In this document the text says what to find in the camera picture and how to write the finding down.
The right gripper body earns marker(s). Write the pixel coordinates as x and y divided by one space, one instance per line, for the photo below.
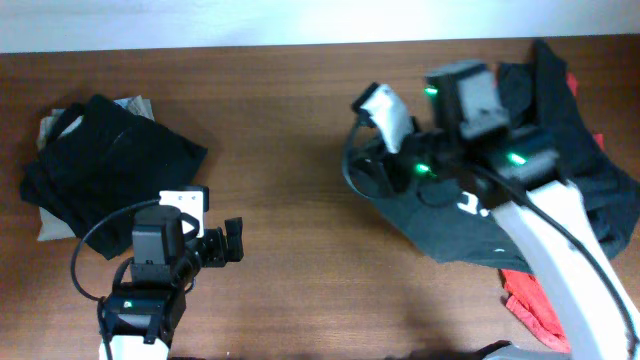
382 163

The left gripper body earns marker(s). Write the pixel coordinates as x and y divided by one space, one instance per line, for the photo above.
218 245

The black Nike t-shirt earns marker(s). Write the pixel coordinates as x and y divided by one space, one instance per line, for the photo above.
483 160

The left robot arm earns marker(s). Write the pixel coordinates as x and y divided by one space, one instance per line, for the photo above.
139 318

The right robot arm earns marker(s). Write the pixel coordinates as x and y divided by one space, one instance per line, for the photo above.
550 228

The folded black garment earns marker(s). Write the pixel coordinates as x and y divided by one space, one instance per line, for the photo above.
101 158

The folded beige garment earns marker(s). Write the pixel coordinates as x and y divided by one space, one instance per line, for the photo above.
53 228

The red printed t-shirt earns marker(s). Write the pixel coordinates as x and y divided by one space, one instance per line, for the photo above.
552 106

